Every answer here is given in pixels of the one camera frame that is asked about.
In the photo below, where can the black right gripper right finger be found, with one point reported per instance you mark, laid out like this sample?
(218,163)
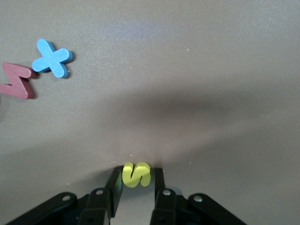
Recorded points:
(164,206)

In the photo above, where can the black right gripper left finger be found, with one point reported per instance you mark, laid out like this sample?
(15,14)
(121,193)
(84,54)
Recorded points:
(93,206)

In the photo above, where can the yellow letter s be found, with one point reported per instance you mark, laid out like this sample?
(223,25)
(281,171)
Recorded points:
(127,174)

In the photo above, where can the dark red letter z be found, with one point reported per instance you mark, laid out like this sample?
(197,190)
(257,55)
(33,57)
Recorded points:
(17,82)

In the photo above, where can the blue letter x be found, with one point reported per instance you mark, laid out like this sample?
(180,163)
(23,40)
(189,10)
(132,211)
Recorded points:
(51,58)

